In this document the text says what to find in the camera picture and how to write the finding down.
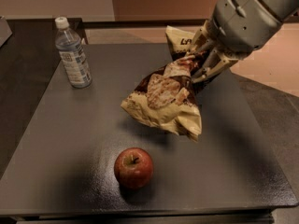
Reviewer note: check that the clear plastic water bottle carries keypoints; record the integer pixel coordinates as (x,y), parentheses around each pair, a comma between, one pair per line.
(73,57)

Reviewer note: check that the brown chip bag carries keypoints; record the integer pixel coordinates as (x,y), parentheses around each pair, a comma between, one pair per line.
(165,99)

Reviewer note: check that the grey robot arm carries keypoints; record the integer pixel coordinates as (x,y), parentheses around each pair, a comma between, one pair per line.
(283,8)

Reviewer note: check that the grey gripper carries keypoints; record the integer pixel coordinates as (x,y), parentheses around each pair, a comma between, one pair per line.
(241,23)

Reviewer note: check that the red apple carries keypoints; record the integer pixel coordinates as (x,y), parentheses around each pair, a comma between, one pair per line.
(133,168)

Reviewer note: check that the grey object at left edge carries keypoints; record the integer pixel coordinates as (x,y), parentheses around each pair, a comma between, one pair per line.
(5,31)

